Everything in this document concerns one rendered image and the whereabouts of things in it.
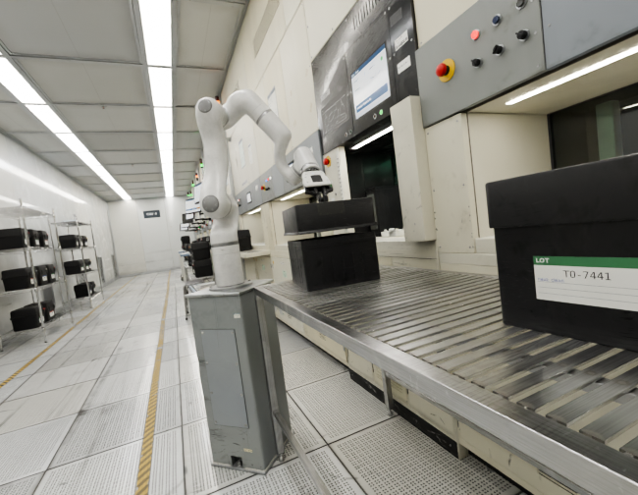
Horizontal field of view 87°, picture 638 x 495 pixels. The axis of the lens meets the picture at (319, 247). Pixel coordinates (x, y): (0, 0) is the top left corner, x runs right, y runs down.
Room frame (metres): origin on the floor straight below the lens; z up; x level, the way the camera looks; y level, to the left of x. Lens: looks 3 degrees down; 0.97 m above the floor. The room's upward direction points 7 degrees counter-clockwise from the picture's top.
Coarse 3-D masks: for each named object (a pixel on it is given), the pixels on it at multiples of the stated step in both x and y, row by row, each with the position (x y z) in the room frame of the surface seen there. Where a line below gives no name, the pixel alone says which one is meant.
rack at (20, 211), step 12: (12, 216) 4.76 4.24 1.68; (24, 216) 4.06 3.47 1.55; (24, 228) 4.05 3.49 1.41; (12, 252) 4.58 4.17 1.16; (24, 252) 4.95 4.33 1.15; (60, 252) 5.13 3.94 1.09; (36, 288) 4.05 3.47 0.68; (60, 312) 5.08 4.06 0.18; (72, 312) 5.14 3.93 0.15; (48, 324) 4.24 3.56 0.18; (0, 336) 3.89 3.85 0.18; (0, 348) 3.88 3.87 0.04
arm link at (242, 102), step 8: (232, 96) 1.45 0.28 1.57; (240, 96) 1.43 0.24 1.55; (248, 96) 1.43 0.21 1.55; (256, 96) 1.44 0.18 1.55; (232, 104) 1.46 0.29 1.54; (240, 104) 1.43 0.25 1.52; (248, 104) 1.43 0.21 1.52; (256, 104) 1.43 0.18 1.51; (264, 104) 1.44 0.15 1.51; (232, 112) 1.49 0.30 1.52; (240, 112) 1.46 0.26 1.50; (248, 112) 1.44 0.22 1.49; (256, 112) 1.43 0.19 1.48; (232, 120) 1.52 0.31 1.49; (256, 120) 1.44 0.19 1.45; (224, 128) 1.53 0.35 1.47
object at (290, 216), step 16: (304, 208) 1.12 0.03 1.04; (320, 208) 1.13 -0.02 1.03; (336, 208) 1.15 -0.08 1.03; (352, 208) 1.16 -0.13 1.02; (368, 208) 1.18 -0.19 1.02; (288, 224) 1.28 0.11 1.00; (304, 224) 1.12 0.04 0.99; (320, 224) 1.13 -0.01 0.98; (336, 224) 1.15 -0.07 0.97; (352, 224) 1.16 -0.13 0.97; (368, 224) 1.17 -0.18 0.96
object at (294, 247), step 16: (304, 240) 1.40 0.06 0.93; (320, 240) 1.13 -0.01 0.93; (336, 240) 1.15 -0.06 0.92; (352, 240) 1.16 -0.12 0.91; (368, 240) 1.18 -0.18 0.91; (304, 256) 1.12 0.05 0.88; (320, 256) 1.13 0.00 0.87; (336, 256) 1.15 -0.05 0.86; (352, 256) 1.16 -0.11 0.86; (368, 256) 1.18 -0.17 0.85; (304, 272) 1.13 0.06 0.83; (320, 272) 1.13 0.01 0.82; (336, 272) 1.15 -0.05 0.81; (352, 272) 1.16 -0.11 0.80; (368, 272) 1.18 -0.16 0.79; (304, 288) 1.16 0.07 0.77; (320, 288) 1.13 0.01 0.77
